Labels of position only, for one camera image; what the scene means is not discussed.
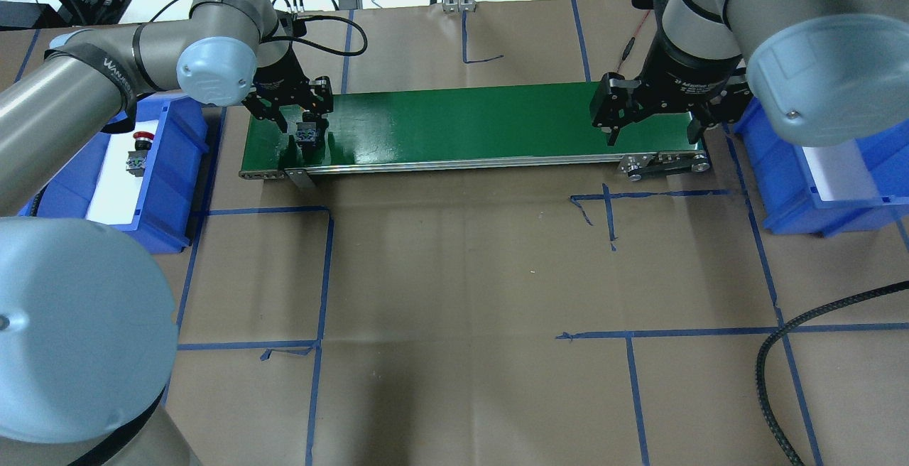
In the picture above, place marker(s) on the right blue bin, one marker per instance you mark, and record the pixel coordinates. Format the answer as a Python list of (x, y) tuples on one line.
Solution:
[(790, 198)]

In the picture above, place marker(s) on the white foam pad bin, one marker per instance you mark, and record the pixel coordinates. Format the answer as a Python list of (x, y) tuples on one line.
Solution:
[(116, 192), (840, 173)]

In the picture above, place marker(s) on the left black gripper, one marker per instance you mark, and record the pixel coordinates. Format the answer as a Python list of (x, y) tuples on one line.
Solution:
[(274, 72)]

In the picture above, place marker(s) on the white foam pad right bin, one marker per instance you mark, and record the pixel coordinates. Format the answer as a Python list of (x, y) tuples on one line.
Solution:
[(840, 173)]

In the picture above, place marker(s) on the green conveyor belt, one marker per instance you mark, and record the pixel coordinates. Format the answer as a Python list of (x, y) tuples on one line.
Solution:
[(484, 127)]

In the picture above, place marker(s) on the left blue bin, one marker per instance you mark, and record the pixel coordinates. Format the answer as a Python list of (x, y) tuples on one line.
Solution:
[(168, 186)]

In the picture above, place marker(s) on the white foam pad left bin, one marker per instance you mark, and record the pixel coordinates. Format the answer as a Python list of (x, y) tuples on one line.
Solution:
[(116, 192)]

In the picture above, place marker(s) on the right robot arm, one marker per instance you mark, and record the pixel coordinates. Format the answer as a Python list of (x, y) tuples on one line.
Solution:
[(825, 71)]

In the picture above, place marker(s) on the blue bin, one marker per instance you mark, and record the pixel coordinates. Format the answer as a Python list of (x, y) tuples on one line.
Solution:
[(168, 186), (790, 198)]

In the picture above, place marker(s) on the red push button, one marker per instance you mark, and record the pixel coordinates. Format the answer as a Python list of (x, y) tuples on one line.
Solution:
[(137, 157)]

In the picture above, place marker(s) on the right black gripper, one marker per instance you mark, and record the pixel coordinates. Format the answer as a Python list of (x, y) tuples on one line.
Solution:
[(687, 72)]

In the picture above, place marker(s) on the yellow push button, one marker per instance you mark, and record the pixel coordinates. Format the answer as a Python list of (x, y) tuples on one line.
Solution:
[(308, 134)]

